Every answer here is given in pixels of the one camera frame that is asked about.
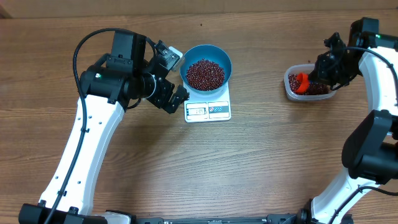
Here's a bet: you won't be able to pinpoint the white digital kitchen scale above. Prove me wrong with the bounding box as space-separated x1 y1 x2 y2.
183 83 232 123

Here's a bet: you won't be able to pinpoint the clear plastic container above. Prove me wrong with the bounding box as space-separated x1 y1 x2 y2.
283 63 337 103

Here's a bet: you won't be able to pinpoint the blue metal bowl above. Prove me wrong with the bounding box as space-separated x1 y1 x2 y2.
180 44 233 95

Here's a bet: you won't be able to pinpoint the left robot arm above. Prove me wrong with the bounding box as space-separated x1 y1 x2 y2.
18 28 189 224

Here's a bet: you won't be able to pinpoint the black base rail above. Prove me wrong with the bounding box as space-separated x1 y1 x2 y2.
105 202 354 224

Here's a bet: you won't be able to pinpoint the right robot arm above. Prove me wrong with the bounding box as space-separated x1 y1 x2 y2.
296 17 397 223

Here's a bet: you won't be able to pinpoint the red beans in bowl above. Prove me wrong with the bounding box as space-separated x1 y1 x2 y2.
185 58 225 91

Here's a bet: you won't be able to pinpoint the red beans in container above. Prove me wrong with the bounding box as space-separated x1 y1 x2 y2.
288 74 329 95

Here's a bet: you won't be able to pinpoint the red scoop with blue handle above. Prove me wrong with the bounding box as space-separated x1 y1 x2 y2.
295 72 310 95

